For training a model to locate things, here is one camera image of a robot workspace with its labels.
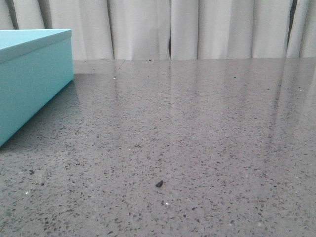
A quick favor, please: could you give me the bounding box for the light blue storage box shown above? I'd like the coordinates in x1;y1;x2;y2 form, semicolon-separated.
0;29;74;144

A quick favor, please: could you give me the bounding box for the small black debris piece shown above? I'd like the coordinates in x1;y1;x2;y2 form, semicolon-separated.
156;180;163;188

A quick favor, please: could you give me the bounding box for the white pleated curtain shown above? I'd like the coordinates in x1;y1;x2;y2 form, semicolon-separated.
0;0;316;60

